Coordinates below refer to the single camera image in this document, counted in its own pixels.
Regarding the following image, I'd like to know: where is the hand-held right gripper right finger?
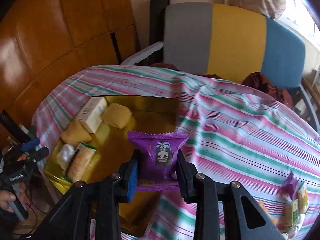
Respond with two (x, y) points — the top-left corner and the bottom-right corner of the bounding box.
(176, 149), (285, 240)

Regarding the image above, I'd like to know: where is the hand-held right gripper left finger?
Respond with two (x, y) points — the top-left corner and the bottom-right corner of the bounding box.
(32, 149), (142, 240)

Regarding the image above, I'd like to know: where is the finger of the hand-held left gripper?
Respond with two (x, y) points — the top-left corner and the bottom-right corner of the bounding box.
(26, 147), (50, 165)
(20, 137), (40, 153)

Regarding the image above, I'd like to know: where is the white snack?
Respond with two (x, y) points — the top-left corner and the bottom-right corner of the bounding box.
(57, 144), (75, 168)
(282, 226), (304, 240)

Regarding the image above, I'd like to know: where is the purple snack packet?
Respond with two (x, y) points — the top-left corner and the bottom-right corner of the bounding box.
(282, 171), (299, 199)
(127, 131), (189, 192)

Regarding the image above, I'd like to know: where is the gold metal tin box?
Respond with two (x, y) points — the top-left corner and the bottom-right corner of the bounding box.
(44, 95), (180, 238)

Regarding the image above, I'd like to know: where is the yellow bun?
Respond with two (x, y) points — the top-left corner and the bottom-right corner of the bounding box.
(101, 103), (132, 128)
(61, 120), (92, 147)

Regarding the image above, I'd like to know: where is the green cracker packet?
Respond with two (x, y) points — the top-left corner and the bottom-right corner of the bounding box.
(285, 200), (300, 228)
(66, 142), (97, 183)

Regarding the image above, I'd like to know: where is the small white cardboard box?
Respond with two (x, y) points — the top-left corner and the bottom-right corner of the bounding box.
(76, 97), (108, 134)

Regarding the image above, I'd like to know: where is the person's left hand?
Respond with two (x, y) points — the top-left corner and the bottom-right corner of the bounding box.
(0, 189), (17, 213)

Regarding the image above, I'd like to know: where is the black stand bar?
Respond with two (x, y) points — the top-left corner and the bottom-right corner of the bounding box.
(0, 110), (37, 143)

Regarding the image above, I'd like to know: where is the striped tablecloth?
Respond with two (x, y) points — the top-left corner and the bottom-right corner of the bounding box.
(32, 65), (320, 240)

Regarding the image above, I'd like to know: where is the wooden wardrobe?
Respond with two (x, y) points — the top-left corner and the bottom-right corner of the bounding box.
(0, 0), (140, 140)

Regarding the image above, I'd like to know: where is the grey yellow blue chair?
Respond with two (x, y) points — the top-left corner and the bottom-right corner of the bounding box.
(122, 2), (320, 130)

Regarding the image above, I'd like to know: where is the wooden desk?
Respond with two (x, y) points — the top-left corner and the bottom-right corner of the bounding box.
(301, 76), (320, 110)

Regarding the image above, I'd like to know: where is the window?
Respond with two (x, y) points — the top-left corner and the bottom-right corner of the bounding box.
(280, 0), (320, 39)

